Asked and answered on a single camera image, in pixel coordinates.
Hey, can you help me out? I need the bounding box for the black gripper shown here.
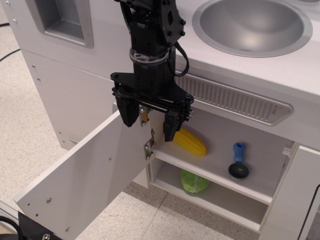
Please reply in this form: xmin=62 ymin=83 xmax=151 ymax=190
xmin=110 ymin=62 xmax=194 ymax=142

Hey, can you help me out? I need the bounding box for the white cabinet door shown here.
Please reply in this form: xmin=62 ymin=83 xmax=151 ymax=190
xmin=14 ymin=111 xmax=164 ymax=240

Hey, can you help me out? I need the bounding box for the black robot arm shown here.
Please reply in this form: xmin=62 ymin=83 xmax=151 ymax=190
xmin=110 ymin=0 xmax=194 ymax=142

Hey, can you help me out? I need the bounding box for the white toy kitchen cabinet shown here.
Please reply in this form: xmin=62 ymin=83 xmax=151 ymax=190
xmin=1 ymin=0 xmax=320 ymax=240

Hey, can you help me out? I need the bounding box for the upper metal door hinge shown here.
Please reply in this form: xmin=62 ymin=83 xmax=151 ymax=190
xmin=139 ymin=105 xmax=153 ymax=127

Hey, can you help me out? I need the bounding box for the metal door hinge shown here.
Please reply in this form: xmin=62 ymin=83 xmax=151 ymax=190
xmin=143 ymin=128 xmax=156 ymax=161
xmin=139 ymin=105 xmax=153 ymax=127

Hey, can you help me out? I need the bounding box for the lower metal door hinge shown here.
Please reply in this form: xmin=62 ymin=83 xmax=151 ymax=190
xmin=143 ymin=128 xmax=156 ymax=161

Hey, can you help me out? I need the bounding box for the yellow toy corn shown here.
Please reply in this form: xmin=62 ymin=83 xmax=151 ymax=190
xmin=173 ymin=128 xmax=207 ymax=156

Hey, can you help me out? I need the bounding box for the green toy cabbage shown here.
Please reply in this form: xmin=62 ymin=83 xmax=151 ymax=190
xmin=180 ymin=169 xmax=210 ymax=194

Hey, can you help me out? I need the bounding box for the grey vent grille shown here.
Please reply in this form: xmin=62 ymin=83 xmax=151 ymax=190
xmin=175 ymin=74 xmax=294 ymax=126

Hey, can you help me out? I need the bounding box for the silver round sink basin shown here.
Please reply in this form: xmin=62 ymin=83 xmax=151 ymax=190
xmin=192 ymin=0 xmax=313 ymax=58

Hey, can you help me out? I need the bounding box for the blue handled black scoop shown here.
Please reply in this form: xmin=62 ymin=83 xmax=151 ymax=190
xmin=228 ymin=142 xmax=250 ymax=181

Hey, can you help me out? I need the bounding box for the grey recessed window frame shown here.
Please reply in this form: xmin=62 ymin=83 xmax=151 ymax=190
xmin=25 ymin=0 xmax=94 ymax=49

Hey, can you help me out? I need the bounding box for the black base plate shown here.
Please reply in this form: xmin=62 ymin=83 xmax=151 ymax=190
xmin=18 ymin=212 xmax=61 ymax=240

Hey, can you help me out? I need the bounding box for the aluminium frame rail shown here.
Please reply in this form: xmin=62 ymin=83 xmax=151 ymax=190
xmin=0 ymin=200 xmax=19 ymax=225

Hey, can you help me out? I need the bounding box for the black floor cable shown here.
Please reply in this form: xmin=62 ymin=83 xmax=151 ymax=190
xmin=0 ymin=22 xmax=21 ymax=62

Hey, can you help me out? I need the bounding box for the black braided cable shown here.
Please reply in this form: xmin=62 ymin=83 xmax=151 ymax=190
xmin=0 ymin=214 xmax=26 ymax=240

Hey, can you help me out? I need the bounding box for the black cable at right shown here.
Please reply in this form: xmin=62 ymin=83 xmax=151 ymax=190
xmin=297 ymin=183 xmax=320 ymax=240

